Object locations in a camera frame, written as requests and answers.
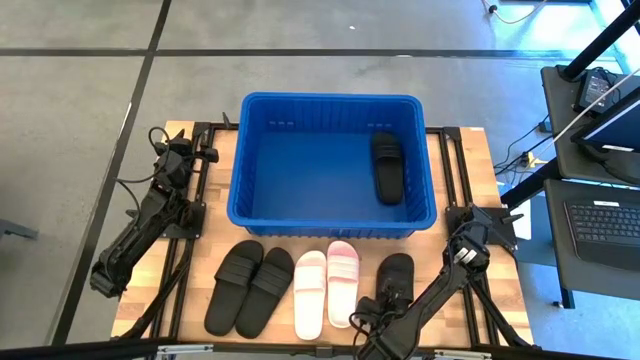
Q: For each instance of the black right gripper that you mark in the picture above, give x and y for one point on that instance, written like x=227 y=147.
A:
x=377 y=320

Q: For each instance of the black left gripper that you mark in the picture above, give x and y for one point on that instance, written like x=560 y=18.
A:
x=172 y=167

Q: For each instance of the black rubber slide sandal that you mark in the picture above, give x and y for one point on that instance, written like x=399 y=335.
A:
x=230 y=290
x=267 y=295
x=389 y=175
x=397 y=267

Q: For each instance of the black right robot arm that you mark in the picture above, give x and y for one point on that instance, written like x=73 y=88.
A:
x=435 y=295

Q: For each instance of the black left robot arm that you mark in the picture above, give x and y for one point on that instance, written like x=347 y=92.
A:
x=130 y=245

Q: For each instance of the blue plastic bin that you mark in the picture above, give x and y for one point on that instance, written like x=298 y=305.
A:
x=310 y=175

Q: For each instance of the black desk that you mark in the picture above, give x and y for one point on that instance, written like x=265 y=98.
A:
x=557 y=240
x=565 y=150

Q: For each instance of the black desk leg bar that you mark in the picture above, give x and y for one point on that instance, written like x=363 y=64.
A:
x=530 y=185

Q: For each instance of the yellow power strip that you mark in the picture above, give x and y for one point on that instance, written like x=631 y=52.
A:
x=534 y=161

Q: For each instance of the grey furniture foot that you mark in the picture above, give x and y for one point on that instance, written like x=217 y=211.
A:
x=15 y=230

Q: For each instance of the black laptop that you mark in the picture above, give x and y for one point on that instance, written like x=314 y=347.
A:
x=605 y=225

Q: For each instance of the black crossbar with silver brackets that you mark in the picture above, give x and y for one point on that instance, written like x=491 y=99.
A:
x=75 y=350

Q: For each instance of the black monitor screen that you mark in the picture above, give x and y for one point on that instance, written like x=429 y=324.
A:
x=615 y=127

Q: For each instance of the black power adapter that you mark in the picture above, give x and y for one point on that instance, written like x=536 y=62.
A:
x=595 y=90

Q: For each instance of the black pole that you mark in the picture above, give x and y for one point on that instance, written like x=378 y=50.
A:
x=600 y=42

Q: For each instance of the black aluminium frame rails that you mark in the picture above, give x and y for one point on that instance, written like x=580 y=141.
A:
x=202 y=131
x=452 y=134

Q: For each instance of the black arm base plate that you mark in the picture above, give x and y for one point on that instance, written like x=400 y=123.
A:
x=196 y=229
x=502 y=231

